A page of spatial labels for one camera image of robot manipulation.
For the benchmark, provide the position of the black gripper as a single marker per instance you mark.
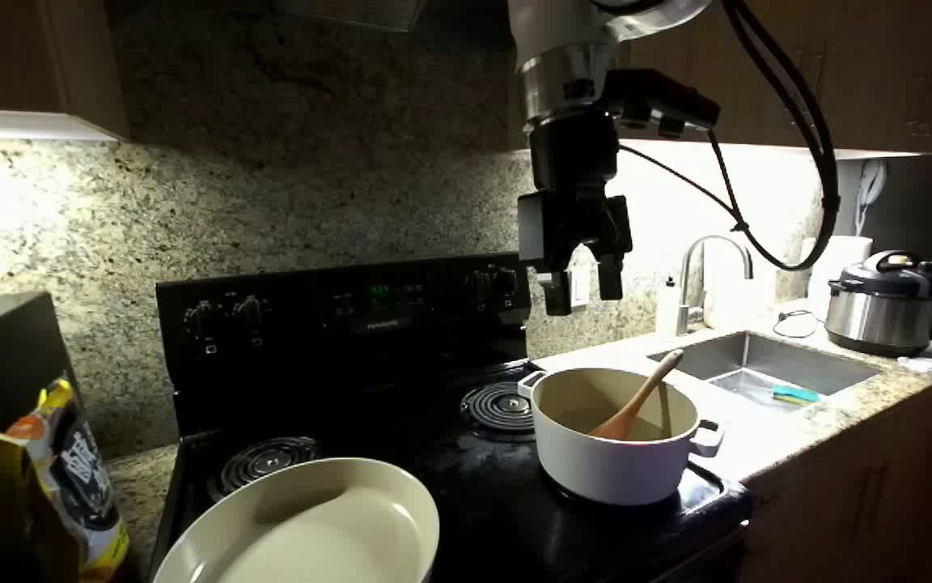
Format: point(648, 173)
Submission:
point(572, 215)

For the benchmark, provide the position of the wooden spoon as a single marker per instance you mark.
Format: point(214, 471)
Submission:
point(638, 401)

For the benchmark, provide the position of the white cooking pot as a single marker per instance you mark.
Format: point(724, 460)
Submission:
point(605, 471)

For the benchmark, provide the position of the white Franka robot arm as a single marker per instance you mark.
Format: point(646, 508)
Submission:
point(564, 43)

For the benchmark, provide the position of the white soap bottle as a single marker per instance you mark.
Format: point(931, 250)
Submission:
point(667, 309)

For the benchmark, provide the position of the chrome kitchen faucet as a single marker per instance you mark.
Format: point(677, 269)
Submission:
point(692, 269)

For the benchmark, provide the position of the stove coil burner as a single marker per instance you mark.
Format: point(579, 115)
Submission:
point(495, 406)
point(262, 460)

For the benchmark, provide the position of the steel kitchen sink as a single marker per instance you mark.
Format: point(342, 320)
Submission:
point(769, 360)

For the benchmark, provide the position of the black electric stove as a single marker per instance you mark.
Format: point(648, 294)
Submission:
point(358, 324)

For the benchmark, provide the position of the green sponge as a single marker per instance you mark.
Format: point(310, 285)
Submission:
point(793, 396)

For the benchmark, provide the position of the silver pressure cooker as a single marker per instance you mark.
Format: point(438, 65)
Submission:
point(881, 309)

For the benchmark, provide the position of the wooden lower cabinet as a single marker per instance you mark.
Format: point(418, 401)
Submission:
point(866, 488)

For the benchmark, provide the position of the wooden cabinet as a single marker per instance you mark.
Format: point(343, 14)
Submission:
point(13, 51)
point(866, 488)
point(886, 65)

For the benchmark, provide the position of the white shallow pan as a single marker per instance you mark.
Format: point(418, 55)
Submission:
point(316, 530)

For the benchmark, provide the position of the wooden upper cabinet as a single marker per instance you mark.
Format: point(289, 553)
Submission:
point(13, 51)
point(886, 65)

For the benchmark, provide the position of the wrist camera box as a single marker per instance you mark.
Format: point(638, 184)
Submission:
point(665, 105)

